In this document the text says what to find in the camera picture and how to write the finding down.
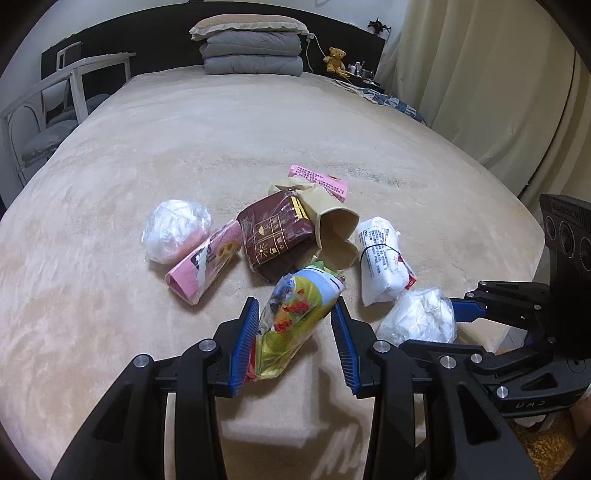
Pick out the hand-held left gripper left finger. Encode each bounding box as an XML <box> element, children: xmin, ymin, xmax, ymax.
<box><xmin>51</xmin><ymin>296</ymin><xmax>262</xmax><ymax>480</ymax></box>

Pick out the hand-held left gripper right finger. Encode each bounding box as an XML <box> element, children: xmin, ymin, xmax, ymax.
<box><xmin>330</xmin><ymin>298</ymin><xmax>541</xmax><ymax>480</ymax></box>

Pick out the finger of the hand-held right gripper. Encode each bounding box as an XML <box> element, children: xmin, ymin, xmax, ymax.
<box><xmin>447</xmin><ymin>280</ymin><xmax>552</xmax><ymax>330</ymax></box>
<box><xmin>398</xmin><ymin>339</ymin><xmax>555</xmax><ymax>384</ymax></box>

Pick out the colourful snack bag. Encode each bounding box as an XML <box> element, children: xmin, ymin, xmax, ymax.
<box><xmin>247</xmin><ymin>258</ymin><xmax>347</xmax><ymax>384</ymax></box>

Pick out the pink snack packet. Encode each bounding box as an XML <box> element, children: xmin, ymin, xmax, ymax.
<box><xmin>165</xmin><ymin>220</ymin><xmax>244</xmax><ymax>306</ymax></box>

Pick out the maroon cardboard box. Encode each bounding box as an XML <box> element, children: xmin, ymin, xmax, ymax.
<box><xmin>236</xmin><ymin>191</ymin><xmax>319</xmax><ymax>283</ymax></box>

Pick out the pink printed packet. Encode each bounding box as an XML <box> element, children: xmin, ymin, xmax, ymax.
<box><xmin>287</xmin><ymin>165</ymin><xmax>349</xmax><ymax>204</ymax></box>

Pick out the white packet with rubber band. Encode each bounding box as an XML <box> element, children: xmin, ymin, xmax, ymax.
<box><xmin>355</xmin><ymin>216</ymin><xmax>416</xmax><ymax>306</ymax></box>

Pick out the round white plastic bag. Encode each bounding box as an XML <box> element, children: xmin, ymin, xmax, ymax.
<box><xmin>141</xmin><ymin>199</ymin><xmax>213</xmax><ymax>265</ymax></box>

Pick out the beige plush bed blanket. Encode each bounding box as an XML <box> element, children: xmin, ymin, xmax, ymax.
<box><xmin>0</xmin><ymin>69</ymin><xmax>546</xmax><ymax>480</ymax></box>

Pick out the blue patterned cloth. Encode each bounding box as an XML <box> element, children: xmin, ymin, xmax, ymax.
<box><xmin>335</xmin><ymin>78</ymin><xmax>428</xmax><ymax>124</ymax></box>

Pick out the cream curtain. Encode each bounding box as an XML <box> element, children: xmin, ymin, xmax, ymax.
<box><xmin>374</xmin><ymin>0</ymin><xmax>591</xmax><ymax>204</ymax></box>

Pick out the cluster of small bottles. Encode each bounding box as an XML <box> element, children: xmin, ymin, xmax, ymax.
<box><xmin>347</xmin><ymin>60</ymin><xmax>382</xmax><ymax>86</ymax></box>

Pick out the brown teddy bear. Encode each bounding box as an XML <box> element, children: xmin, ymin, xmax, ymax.
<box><xmin>322</xmin><ymin>47</ymin><xmax>347</xmax><ymax>75</ymax></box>

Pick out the folded grey duvet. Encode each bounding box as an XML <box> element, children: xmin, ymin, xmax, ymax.
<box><xmin>199</xmin><ymin>31</ymin><xmax>304</xmax><ymax>77</ymax></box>

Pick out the white chair grey cushion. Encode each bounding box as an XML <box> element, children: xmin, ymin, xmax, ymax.
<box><xmin>0</xmin><ymin>52</ymin><xmax>138</xmax><ymax>188</ymax></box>

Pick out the black headboard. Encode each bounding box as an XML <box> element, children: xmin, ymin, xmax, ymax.
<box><xmin>41</xmin><ymin>2</ymin><xmax>387</xmax><ymax>86</ymax></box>

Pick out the beige pillow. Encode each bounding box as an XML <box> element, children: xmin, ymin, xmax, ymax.
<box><xmin>189</xmin><ymin>14</ymin><xmax>311</xmax><ymax>41</ymax></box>

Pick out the white wooden chair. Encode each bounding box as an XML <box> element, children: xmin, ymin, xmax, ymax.
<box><xmin>55</xmin><ymin>41</ymin><xmax>85</xmax><ymax>71</ymax></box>

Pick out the white charger cable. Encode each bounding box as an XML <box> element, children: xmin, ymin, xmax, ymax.
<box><xmin>302</xmin><ymin>32</ymin><xmax>329</xmax><ymax>75</ymax></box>

